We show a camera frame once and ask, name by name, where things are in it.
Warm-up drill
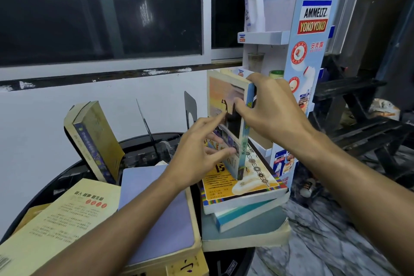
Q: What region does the person's left hand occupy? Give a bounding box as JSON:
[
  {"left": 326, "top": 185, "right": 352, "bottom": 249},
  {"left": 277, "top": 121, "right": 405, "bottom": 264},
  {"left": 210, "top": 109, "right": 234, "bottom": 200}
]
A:
[{"left": 161, "top": 111, "right": 237, "bottom": 192}]

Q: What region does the person's right hand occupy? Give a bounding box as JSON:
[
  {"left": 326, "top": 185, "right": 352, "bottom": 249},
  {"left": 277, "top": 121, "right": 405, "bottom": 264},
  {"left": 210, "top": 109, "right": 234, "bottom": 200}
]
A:
[{"left": 233, "top": 72, "right": 319, "bottom": 154}]

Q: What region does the orange illustrated cover book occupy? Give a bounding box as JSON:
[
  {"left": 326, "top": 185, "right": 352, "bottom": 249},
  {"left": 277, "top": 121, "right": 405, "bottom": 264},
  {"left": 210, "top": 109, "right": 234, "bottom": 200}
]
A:
[{"left": 198, "top": 141, "right": 289, "bottom": 216}]

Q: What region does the row of books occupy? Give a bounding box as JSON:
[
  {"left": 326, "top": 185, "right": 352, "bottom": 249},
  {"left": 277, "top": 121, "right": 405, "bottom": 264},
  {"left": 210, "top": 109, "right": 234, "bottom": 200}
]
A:
[{"left": 63, "top": 91, "right": 198, "bottom": 186}]

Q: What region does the Understanding Business textbook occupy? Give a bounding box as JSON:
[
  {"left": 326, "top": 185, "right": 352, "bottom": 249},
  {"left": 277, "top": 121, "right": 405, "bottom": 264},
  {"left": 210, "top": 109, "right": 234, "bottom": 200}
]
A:
[{"left": 212, "top": 190, "right": 291, "bottom": 234}]

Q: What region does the lavender Hanyu Pinyin dictionary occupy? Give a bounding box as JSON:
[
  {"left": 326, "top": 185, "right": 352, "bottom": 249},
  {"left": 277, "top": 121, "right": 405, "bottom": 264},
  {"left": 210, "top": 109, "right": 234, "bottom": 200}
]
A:
[{"left": 118, "top": 164, "right": 203, "bottom": 275}]

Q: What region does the yellow book with blue spine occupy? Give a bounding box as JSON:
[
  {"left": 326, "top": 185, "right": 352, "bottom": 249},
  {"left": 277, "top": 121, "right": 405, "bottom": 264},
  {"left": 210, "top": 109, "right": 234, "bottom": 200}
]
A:
[{"left": 73, "top": 100, "right": 126, "bottom": 185}]

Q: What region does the large grey-teal book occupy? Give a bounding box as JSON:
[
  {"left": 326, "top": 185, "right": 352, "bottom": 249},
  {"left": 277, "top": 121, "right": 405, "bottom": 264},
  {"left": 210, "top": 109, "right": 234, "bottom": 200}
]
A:
[{"left": 201, "top": 206, "right": 292, "bottom": 253}]

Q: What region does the yellow book with black characters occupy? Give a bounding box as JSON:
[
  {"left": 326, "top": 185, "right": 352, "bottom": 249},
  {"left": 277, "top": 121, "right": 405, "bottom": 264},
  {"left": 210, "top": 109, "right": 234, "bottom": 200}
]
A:
[{"left": 121, "top": 248, "right": 209, "bottom": 276}]

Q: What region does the grey cover book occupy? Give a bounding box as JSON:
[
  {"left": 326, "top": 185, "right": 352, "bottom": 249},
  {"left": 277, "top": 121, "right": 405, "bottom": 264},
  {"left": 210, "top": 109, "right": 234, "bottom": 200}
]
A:
[{"left": 63, "top": 101, "right": 107, "bottom": 184}]

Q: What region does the cream book with barcode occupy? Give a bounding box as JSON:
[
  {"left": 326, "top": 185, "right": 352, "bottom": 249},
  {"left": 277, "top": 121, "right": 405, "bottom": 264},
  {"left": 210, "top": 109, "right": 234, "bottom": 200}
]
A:
[{"left": 0, "top": 178, "right": 122, "bottom": 276}]

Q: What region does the person's right forearm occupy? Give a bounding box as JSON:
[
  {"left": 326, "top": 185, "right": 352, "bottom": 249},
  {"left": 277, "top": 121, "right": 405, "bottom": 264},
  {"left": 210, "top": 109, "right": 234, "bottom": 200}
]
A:
[{"left": 296, "top": 129, "right": 414, "bottom": 276}]

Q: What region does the person's left forearm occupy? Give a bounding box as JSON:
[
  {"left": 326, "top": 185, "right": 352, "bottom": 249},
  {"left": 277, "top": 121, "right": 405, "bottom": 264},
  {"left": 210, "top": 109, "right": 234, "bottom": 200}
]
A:
[{"left": 32, "top": 172, "right": 183, "bottom": 276}]

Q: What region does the clear glass cup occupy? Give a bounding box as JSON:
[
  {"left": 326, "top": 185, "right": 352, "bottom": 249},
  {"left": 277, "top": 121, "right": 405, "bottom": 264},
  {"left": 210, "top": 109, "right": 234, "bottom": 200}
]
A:
[{"left": 247, "top": 52, "right": 265, "bottom": 72}]

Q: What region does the white cardboard display stand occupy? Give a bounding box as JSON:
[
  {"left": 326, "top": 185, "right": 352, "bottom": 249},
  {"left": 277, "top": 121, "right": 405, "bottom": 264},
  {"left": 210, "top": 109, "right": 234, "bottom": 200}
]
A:
[{"left": 237, "top": 0, "right": 339, "bottom": 189}]

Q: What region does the small white bottle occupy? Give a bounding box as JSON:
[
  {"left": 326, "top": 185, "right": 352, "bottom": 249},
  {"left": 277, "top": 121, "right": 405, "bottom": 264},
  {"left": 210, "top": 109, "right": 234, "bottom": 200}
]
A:
[{"left": 299, "top": 178, "right": 316, "bottom": 198}]

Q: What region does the dark wooden bench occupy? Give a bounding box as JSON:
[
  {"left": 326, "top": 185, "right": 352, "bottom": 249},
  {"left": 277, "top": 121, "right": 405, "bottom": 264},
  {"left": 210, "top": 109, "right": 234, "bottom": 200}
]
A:
[{"left": 309, "top": 56, "right": 414, "bottom": 189}]

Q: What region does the round black table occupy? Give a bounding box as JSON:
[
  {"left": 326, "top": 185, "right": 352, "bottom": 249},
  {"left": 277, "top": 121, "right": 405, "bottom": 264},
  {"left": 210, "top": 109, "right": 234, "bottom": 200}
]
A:
[{"left": 0, "top": 132, "right": 256, "bottom": 276}]

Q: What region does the white plastic bag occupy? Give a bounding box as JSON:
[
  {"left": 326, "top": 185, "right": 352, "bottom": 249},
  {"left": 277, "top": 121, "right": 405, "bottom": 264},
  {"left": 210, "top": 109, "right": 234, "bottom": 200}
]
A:
[{"left": 368, "top": 98, "right": 401, "bottom": 121}]

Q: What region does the aluminium frame window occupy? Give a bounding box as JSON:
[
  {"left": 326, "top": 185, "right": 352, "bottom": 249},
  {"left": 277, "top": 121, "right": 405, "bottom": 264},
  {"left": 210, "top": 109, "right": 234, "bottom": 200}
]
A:
[{"left": 0, "top": 0, "right": 245, "bottom": 82}]

